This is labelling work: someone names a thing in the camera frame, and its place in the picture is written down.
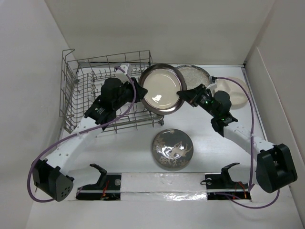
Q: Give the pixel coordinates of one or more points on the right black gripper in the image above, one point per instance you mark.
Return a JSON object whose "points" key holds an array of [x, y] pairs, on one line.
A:
{"points": [[192, 95]]}

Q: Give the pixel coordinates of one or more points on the grey wire dish rack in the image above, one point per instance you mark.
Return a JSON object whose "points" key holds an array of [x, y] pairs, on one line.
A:
{"points": [[81, 81]]}

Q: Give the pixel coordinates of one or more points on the grey deer pattern plate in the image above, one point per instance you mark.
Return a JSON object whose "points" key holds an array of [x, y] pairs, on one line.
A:
{"points": [[172, 149]]}

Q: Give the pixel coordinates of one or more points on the cream plate brown rim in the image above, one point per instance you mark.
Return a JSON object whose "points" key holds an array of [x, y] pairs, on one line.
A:
{"points": [[162, 82]]}

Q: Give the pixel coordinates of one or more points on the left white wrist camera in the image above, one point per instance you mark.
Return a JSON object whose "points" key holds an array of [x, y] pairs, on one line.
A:
{"points": [[120, 73]]}

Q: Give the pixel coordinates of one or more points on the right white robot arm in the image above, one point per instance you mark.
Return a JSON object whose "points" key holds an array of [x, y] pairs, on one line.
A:
{"points": [[271, 166]]}

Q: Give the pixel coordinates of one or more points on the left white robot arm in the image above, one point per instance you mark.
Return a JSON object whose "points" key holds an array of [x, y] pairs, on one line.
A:
{"points": [[50, 174]]}

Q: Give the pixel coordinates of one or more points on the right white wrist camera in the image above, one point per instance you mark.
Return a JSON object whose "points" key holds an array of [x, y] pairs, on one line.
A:
{"points": [[212, 83]]}

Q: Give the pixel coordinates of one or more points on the speckled round plate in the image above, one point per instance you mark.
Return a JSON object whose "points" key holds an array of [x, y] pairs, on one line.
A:
{"points": [[194, 75]]}

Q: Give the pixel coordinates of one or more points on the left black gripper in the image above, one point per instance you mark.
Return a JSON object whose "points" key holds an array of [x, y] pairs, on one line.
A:
{"points": [[141, 92]]}

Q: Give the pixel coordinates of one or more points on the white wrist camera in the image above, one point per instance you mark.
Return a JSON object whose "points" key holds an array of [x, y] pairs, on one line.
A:
{"points": [[120, 73], [212, 83]]}

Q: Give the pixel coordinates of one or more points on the cream divided dish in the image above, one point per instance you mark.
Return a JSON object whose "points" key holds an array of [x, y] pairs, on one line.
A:
{"points": [[238, 97]]}

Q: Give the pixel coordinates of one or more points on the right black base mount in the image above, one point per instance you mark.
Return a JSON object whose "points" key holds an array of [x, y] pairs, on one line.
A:
{"points": [[220, 186]]}

